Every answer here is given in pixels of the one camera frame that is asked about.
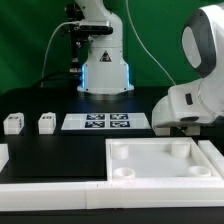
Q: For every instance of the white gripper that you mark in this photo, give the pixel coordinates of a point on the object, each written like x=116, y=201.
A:
x=184, y=109

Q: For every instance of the white right rail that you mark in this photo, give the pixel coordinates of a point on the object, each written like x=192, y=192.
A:
x=213, y=155

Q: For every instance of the white marker sheet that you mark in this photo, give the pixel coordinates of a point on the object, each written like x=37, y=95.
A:
x=105, y=121

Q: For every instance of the white rail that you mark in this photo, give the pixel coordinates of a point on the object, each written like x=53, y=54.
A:
x=117, y=194
x=4, y=155
x=213, y=155

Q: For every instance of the white front rail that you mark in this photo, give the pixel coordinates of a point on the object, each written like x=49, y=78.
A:
x=117, y=194

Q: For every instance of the white left rail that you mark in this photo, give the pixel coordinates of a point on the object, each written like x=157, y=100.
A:
x=4, y=155

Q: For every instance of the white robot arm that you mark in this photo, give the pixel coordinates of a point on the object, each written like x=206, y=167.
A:
x=105, y=74

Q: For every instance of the white square tabletop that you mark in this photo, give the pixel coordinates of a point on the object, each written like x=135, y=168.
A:
x=147, y=158

